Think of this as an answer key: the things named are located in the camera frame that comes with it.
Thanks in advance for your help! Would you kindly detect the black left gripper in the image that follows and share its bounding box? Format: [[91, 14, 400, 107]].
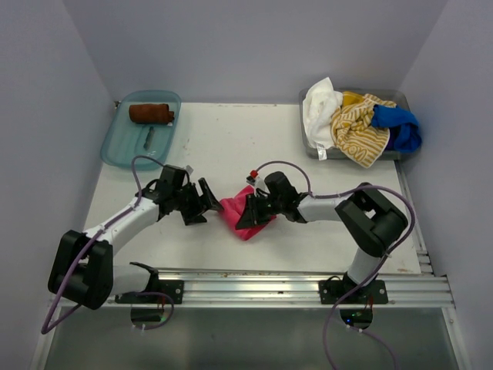
[[172, 177, 223, 225]]

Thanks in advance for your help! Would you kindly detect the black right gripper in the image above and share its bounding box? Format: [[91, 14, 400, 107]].
[[236, 193, 284, 230]]

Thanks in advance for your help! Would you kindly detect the pink towel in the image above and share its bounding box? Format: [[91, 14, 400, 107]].
[[220, 186, 266, 241]]

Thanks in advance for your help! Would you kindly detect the teal translucent plastic bin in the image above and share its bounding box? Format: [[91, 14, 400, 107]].
[[100, 90, 182, 169]]

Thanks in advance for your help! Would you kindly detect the brown microfiber towel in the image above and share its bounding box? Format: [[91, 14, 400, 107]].
[[129, 103, 175, 125]]

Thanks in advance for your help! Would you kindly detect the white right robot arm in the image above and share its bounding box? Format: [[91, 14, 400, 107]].
[[235, 171, 409, 303]]

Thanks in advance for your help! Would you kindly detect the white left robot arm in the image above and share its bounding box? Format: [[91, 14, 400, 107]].
[[48, 165, 223, 310]]

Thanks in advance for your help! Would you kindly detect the yellow striped towel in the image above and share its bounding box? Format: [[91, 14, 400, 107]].
[[330, 91, 397, 169]]

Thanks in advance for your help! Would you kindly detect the white towel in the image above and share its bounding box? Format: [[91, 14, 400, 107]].
[[302, 77, 343, 160]]

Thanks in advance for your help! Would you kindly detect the blue towel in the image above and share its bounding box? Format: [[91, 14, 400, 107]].
[[371, 105, 422, 153]]

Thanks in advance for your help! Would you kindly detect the metal tray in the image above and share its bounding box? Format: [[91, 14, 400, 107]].
[[298, 87, 422, 161]]

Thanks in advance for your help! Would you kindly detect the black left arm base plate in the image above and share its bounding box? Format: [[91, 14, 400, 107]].
[[115, 280, 184, 304]]

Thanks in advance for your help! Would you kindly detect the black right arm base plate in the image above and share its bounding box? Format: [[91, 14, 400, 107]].
[[318, 279, 389, 305]]

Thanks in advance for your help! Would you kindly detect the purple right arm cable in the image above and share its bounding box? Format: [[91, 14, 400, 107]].
[[248, 160, 417, 370]]

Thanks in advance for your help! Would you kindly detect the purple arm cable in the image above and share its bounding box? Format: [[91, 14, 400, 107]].
[[40, 155, 175, 335], [248, 160, 417, 370]]

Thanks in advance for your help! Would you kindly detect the aluminium mounting rail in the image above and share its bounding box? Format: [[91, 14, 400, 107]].
[[49, 271, 455, 309]]

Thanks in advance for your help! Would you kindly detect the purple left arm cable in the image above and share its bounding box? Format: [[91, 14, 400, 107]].
[[40, 155, 175, 335]]

